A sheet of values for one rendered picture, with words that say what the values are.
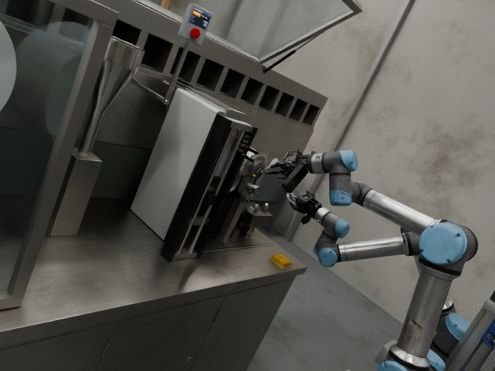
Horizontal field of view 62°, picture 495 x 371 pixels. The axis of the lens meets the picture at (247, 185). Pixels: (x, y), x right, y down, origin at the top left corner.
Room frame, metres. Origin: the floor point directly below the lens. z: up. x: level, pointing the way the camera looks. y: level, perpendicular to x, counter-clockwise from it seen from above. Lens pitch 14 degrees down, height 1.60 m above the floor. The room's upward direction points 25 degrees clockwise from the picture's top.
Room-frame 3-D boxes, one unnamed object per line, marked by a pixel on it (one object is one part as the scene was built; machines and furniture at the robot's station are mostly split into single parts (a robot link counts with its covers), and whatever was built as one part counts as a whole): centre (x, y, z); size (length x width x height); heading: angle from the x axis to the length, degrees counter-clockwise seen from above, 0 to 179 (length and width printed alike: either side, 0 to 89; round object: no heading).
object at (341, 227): (1.77, -0.43, 1.16); 0.11 x 0.08 x 0.09; 50
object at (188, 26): (1.30, 0.34, 1.66); 0.07 x 0.07 x 0.10; 30
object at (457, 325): (1.63, -1.04, 0.98); 0.13 x 0.12 x 0.14; 178
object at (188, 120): (1.56, 0.32, 1.17); 0.34 x 0.05 x 0.54; 55
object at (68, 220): (1.21, 0.50, 1.19); 0.14 x 0.14 x 0.57
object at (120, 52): (1.21, 0.50, 1.50); 0.14 x 0.14 x 0.06
